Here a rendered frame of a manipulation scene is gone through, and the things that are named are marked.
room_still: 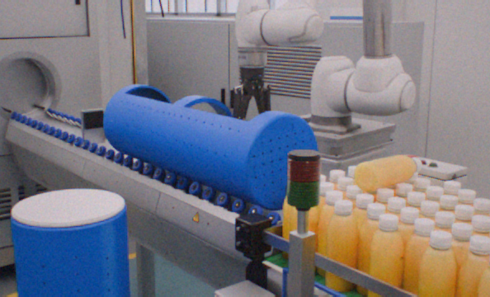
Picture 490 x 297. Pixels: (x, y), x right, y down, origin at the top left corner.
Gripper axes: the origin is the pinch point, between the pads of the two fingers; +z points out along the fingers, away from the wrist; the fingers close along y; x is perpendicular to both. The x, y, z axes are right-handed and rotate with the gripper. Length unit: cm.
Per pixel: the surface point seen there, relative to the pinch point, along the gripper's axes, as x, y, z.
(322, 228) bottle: 52, 21, 13
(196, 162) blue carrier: -3.0, 19.3, 7.7
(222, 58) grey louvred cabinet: -175, -118, -8
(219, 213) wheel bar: 5.1, 16.7, 22.4
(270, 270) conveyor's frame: 41, 28, 25
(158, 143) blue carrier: -24.9, 19.5, 5.7
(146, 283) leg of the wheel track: -76, -2, 80
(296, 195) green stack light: 67, 44, -3
